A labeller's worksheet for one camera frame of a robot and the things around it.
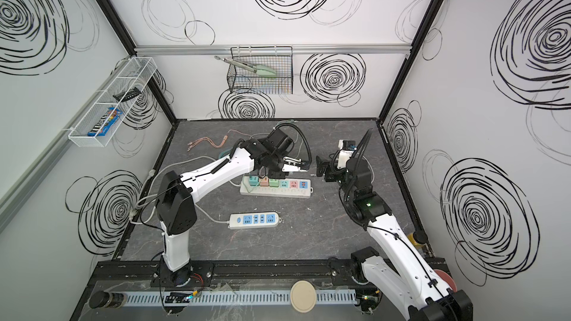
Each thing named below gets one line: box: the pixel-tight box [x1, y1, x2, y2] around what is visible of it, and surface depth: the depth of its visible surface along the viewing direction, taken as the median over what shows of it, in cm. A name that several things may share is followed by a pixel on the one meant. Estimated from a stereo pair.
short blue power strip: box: [227, 211, 283, 230], surface depth 85 cm
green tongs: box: [214, 55, 278, 76], surface depth 93 cm
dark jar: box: [88, 290, 128, 309], surface depth 64 cm
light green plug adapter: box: [269, 178, 279, 188], surface depth 92 cm
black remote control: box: [112, 86, 142, 102], surface depth 81 cm
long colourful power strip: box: [239, 176, 314, 199], surface depth 93 cm
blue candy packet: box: [86, 107, 123, 137], surface depth 72 cm
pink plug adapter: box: [258, 176, 270, 187], surface depth 92 cm
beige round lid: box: [289, 280, 317, 313], surface depth 66 cm
